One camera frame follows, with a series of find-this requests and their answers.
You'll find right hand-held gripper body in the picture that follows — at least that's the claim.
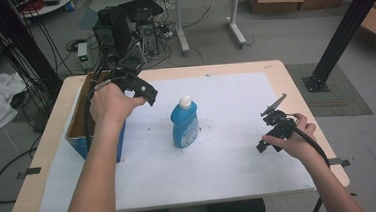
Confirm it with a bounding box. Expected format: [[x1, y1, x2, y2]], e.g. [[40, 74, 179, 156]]
[[258, 91, 302, 146]]

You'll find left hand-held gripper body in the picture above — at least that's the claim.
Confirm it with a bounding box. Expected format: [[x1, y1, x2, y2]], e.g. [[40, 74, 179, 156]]
[[91, 65, 149, 102]]

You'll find blue bottle with white cap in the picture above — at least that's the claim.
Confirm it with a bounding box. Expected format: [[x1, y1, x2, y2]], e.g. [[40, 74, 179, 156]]
[[168, 94, 202, 150]]

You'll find cardboard box with blue sides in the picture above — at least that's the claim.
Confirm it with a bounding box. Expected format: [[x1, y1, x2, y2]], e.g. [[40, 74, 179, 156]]
[[60, 68, 130, 168]]

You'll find person's right hand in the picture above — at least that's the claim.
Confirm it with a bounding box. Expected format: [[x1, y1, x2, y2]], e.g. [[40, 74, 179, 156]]
[[260, 111, 325, 170]]

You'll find person's left hand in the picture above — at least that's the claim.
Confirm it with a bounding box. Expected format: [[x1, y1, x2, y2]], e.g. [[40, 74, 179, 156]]
[[87, 79, 149, 131]]

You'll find white paper sheet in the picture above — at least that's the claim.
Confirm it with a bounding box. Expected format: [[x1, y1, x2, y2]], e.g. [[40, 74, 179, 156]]
[[27, 68, 318, 212]]

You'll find grey computer tower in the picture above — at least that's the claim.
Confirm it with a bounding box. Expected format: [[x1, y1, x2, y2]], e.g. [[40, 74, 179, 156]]
[[135, 21, 160, 59]]

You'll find white power supply unit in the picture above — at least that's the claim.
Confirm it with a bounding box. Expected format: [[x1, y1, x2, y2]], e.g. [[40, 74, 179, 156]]
[[75, 41, 94, 73]]

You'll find black computer equipment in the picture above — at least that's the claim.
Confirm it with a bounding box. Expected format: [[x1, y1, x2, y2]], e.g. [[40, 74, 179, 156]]
[[89, 0, 168, 76]]

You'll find grey tape strip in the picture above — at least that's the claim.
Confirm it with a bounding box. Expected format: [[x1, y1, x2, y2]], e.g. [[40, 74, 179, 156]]
[[328, 156, 352, 169], [15, 166, 44, 181]]

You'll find grey floor mat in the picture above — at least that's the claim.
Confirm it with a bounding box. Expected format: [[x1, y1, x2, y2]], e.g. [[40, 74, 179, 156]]
[[284, 58, 374, 121]]

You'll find round white table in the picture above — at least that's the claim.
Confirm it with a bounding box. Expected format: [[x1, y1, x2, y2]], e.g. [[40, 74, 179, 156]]
[[11, 0, 77, 20]]

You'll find white desk with metal legs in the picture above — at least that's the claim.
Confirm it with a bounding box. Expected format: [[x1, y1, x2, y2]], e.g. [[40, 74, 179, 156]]
[[168, 0, 277, 58]]

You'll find black metal stand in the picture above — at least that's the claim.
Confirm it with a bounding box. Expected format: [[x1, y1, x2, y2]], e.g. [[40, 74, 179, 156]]
[[297, 0, 376, 95]]

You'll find left hand-held gripper black cable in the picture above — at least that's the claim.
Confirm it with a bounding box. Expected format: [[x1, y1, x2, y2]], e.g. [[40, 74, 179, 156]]
[[79, 71, 104, 151]]

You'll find black cable bundle on pole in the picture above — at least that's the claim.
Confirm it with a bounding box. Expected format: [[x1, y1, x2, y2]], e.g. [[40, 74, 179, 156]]
[[0, 0, 64, 102]]

